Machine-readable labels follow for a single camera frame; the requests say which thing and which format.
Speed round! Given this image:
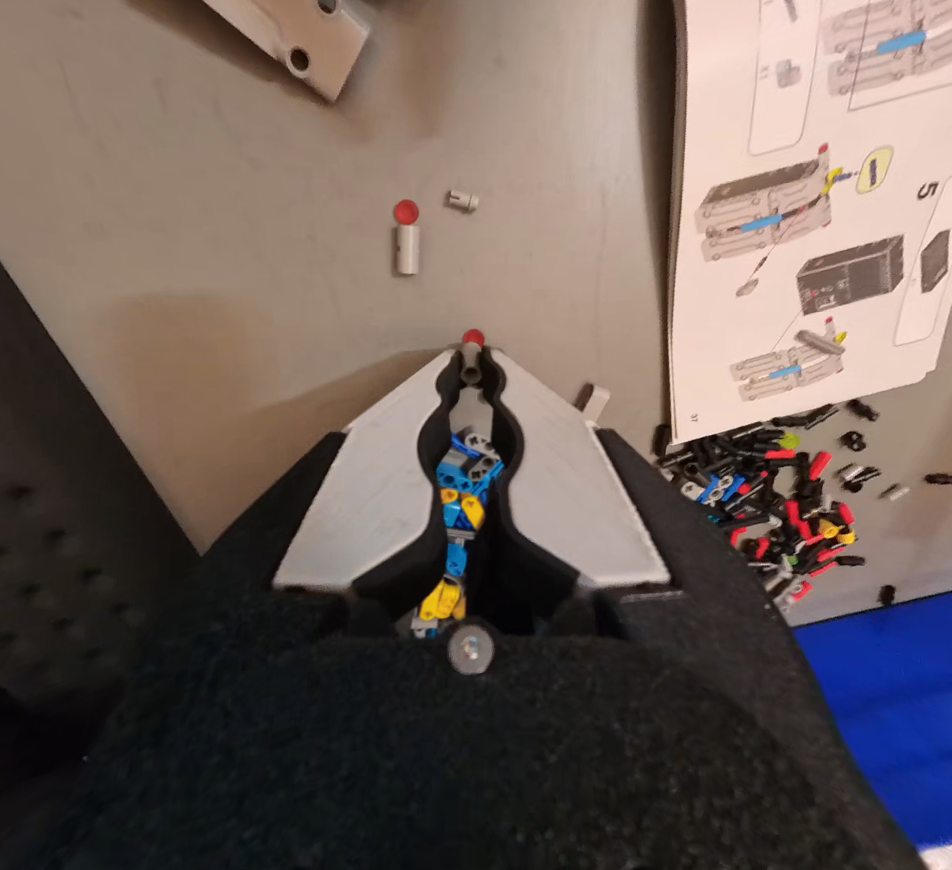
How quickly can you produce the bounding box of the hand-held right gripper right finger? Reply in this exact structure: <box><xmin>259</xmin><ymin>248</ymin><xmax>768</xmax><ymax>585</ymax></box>
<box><xmin>483</xmin><ymin>348</ymin><xmax>672</xmax><ymax>592</ymax></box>

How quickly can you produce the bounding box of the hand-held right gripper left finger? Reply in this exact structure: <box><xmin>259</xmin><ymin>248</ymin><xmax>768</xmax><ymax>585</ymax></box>
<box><xmin>274</xmin><ymin>349</ymin><xmax>458</xmax><ymax>593</ymax></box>

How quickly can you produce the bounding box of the pile of small pins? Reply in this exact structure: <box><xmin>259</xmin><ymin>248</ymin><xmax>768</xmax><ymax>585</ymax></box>
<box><xmin>652</xmin><ymin>400</ymin><xmax>952</xmax><ymax>614</ymax></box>

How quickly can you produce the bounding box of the grey desk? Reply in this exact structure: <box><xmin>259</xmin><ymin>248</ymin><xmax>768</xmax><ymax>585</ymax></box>
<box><xmin>0</xmin><ymin>0</ymin><xmax>952</xmax><ymax>626</ymax></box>

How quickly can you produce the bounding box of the black dimpled chair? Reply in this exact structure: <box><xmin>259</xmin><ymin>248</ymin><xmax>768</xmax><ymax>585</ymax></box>
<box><xmin>0</xmin><ymin>260</ymin><xmax>202</xmax><ymax>737</ymax></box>

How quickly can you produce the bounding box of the blue plastic bin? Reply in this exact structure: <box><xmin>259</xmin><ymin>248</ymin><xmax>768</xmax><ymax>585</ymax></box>
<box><xmin>790</xmin><ymin>589</ymin><xmax>952</xmax><ymax>852</ymax></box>

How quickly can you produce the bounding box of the building instruction booklet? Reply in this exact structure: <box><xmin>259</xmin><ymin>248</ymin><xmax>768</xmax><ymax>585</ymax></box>
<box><xmin>653</xmin><ymin>0</ymin><xmax>952</xmax><ymax>445</ymax></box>

